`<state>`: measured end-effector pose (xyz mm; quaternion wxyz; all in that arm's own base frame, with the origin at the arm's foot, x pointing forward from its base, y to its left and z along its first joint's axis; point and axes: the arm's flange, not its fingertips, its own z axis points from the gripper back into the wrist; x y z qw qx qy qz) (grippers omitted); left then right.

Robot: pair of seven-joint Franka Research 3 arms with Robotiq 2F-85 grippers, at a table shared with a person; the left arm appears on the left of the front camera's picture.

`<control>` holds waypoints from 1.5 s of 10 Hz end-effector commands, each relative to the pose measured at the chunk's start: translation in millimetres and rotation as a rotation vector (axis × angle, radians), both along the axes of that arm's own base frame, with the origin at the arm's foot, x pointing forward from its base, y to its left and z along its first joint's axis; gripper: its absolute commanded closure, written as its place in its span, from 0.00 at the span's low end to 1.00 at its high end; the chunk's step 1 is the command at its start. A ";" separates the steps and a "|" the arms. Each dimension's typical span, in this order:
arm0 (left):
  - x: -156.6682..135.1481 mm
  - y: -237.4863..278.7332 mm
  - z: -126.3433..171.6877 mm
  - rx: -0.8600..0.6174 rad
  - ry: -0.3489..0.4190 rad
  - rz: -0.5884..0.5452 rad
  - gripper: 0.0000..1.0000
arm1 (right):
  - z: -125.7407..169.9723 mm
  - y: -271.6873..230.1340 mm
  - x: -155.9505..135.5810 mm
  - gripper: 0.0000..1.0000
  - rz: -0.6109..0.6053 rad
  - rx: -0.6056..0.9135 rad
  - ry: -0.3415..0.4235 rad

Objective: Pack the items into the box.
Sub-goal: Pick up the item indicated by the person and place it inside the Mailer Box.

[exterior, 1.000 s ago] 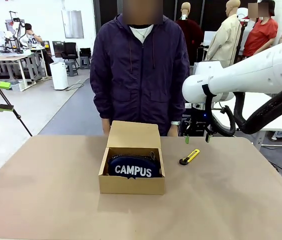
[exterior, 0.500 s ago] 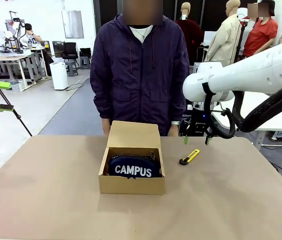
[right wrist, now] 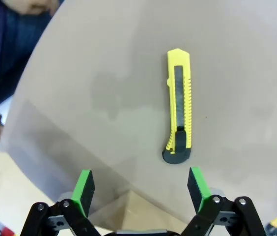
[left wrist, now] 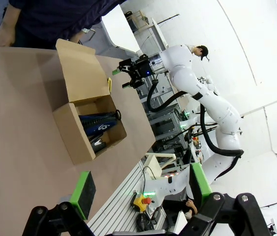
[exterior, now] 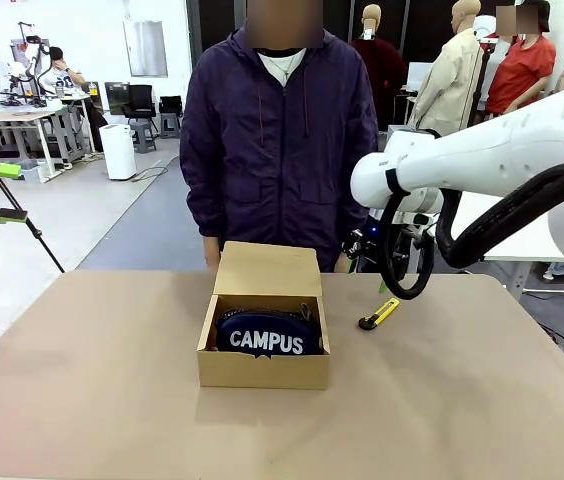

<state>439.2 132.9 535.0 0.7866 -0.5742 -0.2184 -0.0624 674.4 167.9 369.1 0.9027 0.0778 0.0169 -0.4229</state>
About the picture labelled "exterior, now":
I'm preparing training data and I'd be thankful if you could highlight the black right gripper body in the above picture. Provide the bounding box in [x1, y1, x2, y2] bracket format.
[340, 225, 382, 261]

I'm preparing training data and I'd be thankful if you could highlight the yellow utility knife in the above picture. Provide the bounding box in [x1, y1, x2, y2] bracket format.
[358, 297, 401, 332]

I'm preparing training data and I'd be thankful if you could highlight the navy campus pouch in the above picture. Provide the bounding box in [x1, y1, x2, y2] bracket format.
[214, 302, 322, 356]

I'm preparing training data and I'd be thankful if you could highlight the brown cardboard box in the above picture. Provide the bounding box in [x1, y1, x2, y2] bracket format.
[197, 240, 332, 390]

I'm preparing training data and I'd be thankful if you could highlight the person's right hand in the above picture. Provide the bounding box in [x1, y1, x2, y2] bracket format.
[202, 235, 223, 273]

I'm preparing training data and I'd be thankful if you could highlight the black tripod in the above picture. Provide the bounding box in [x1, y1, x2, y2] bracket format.
[0, 174, 66, 274]

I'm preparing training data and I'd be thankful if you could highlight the background workbench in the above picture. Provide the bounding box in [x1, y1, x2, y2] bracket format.
[0, 94, 94, 181]

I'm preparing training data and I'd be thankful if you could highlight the seated person in white shirt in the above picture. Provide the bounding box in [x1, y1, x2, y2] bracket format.
[44, 46, 109, 151]

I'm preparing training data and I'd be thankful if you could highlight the white air purifier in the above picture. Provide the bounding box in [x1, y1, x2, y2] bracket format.
[99, 124, 138, 181]

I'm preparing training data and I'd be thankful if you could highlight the person in purple jacket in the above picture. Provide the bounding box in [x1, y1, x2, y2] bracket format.
[179, 27, 381, 274]

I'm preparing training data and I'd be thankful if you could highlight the grey plastic stool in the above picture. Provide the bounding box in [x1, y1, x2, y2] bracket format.
[129, 121, 158, 154]

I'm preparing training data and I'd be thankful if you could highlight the black office chair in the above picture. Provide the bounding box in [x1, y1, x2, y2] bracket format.
[124, 84, 158, 124]

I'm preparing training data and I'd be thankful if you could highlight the white background table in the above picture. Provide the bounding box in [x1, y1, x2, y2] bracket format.
[479, 189, 564, 304]

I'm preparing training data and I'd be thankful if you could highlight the mannequin in dark red top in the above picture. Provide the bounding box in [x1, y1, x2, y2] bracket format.
[351, 4, 409, 132]

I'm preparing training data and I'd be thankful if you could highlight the mannequin in beige jacket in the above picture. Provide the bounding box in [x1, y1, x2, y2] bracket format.
[408, 0, 486, 139]

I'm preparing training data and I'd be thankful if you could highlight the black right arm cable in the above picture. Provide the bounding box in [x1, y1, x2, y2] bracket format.
[379, 158, 564, 301]

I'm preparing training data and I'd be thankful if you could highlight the metal wall panel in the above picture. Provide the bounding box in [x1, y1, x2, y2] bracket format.
[122, 19, 169, 79]

